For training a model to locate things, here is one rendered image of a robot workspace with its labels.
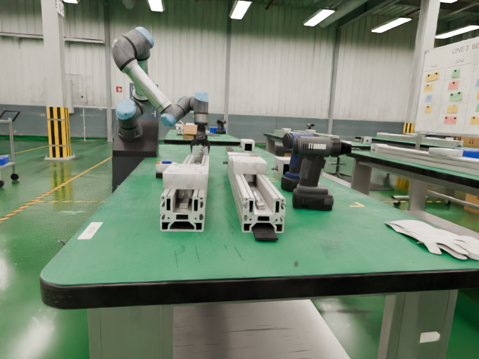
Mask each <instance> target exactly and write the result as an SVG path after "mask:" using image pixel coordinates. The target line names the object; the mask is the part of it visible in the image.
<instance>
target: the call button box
mask: <svg viewBox="0 0 479 359"><path fill-rule="evenodd" d="M170 164H177V163H176V162H170V163H164V162H160V164H159V165H157V164H156V166H155V172H156V174H155V177H156V178H160V179H162V178H163V172H164V171H165V170H166V169H167V168H168V167H169V166H170Z"/></svg>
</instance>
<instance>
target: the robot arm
mask: <svg viewBox="0 0 479 359"><path fill-rule="evenodd" d="M153 46H154V40H153V37H152V36H151V35H150V33H149V32H148V31H147V30H146V29H145V28H143V27H137V28H134V29H133V30H132V31H129V32H127V33H126V34H124V35H122V36H120V37H118V38H117V39H116V40H114V42H113V45H112V55H113V60H114V61H115V64H116V65H117V67H118V69H119V70H120V71H121V72H122V73H125V74H126V75H127V76H128V77H129V78H130V79H131V80H132V82H134V87H135V88H134V89H133V97H132V98H131V99H126V100H125V99H123V100H121V101H119V102H118V103H117V105H116V107H115V113H116V115H117V118H118V123H119V125H118V135H119V137H120V138H121V139H122V140H125V141H134V140H137V139H139V138H140V137H141V136H142V134H143V129H142V126H141V125H140V123H139V122H138V118H139V117H140V116H142V115H143V114H145V113H146V112H148V111H149V109H151V108H153V107H154V106H155V108H156V109H157V110H158V111H159V112H160V113H161V117H160V119H161V121H162V123H163V125H165V126H166V127H169V128H170V127H172V126H173V125H174V124H176V123H177V122H178V121H179V120H181V119H182V118H183V117H185V116H186V115H187V114H188V113H189V112H190V111H194V116H193V118H194V125H197V133H196V134H194V140H192V142H191V143H190V150H191V155H193V156H194V163H195V157H196V152H197V147H196V145H197V146H198V145H202V146H205V147H204V148H203V152H204V155H205V156H206V155H209V152H210V143H209V140H207V139H208V137H207V135H206V127H205V125H207V123H208V107H209V95H208V93H205V92H195V93H194V96H183V97H180V98H178V101H177V104H175V105H174V106H173V105H172V104H171V102H170V101H169V100H168V99H167V98H166V97H165V96H164V95H163V93H162V92H161V91H160V90H159V88H158V87H157V86H156V85H155V84H154V82H152V81H151V79H150V78H149V74H148V59H149V57H150V49H151V48H153ZM203 114H204V115H203Z"/></svg>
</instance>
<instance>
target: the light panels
mask: <svg viewBox="0 0 479 359"><path fill-rule="evenodd" d="M64 1H67V2H74V3H77V2H76V1H75V0H64ZM442 1H445V2H453V1H455V0H442ZM149 2H150V5H151V9H152V10H156V11H162V7H161V3H160V0H149ZM249 4H250V2H243V1H239V3H238V5H237V7H236V9H235V12H234V13H233V15H232V18H237V19H240V18H242V16H243V14H244V12H245V11H246V9H247V7H248V6H249ZM332 12H333V11H325V10H323V11H322V12H321V13H320V14H318V15H317V16H315V17H314V18H313V19H312V20H311V21H309V22H308V23H306V24H305V25H310V26H313V25H315V24H317V23H318V22H320V21H321V20H322V19H324V18H325V17H327V16H328V15H329V14H331V13H332ZM408 20H410V19H399V20H397V21H394V22H392V23H390V24H387V25H385V26H383V27H381V28H378V29H376V30H375V31H376V32H382V31H385V30H386V29H389V28H392V27H394V26H397V25H399V24H402V23H403V22H405V21H408ZM474 28H479V26H470V27H467V28H463V29H461V30H458V31H454V32H451V33H447V34H444V35H442V36H438V37H436V38H445V37H448V36H452V35H456V34H458V33H462V32H465V31H469V30H472V29H474Z"/></svg>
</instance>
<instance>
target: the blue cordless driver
mask: <svg viewBox="0 0 479 359"><path fill-rule="evenodd" d="M300 136H306V137H320V136H319V135H317V134H311V133H286V134H285V135H284V137H283V139H282V144H283V146H284V147H285V148H286V149H293V142H294V138H295V137H298V138H300ZM306 157H307V156H299V154H297V155H294V153H293V152H292V154H291V158H290V161H289V166H290V168H289V171H288V172H285V176H283V177H282V180H281V188H282V189H284V190H286V191H288V192H293V189H295V188H296V189H297V184H299V181H300V177H299V173H300V169H301V166H302V160H304V159H306Z"/></svg>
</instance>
